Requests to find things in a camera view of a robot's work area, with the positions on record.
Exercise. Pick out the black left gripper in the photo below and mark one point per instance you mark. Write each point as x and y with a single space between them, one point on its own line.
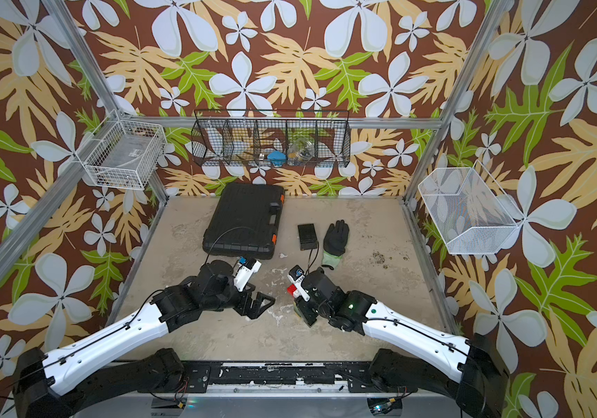
256 308

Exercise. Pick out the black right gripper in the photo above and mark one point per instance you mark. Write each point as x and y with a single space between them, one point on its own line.
301 304

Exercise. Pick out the red lego brick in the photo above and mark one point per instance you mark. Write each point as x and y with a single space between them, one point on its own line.
292 290

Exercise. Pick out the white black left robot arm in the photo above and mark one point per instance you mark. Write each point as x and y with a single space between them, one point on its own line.
63 381

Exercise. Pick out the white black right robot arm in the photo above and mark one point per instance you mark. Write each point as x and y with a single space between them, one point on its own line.
469 370

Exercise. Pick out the black green work glove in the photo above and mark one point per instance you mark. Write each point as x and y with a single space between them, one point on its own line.
335 242

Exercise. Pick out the black plastic tool case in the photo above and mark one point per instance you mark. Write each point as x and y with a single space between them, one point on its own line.
245 221

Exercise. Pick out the small black battery box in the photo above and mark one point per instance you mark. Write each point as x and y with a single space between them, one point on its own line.
307 237

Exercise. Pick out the blue object in basket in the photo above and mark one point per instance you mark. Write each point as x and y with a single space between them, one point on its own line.
277 158

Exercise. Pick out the white mesh basket right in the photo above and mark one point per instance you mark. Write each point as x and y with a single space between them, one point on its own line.
470 209

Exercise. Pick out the clear plastic in basket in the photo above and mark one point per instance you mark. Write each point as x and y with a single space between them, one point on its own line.
300 151

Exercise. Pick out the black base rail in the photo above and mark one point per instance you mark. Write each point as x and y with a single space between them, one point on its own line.
203 377

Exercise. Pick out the black wire basket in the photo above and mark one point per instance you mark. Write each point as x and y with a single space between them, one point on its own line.
248 137

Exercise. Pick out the white wire basket left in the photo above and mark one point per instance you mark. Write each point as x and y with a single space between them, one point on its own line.
125 154

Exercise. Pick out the aluminium frame post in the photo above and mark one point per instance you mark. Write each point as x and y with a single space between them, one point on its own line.
476 53

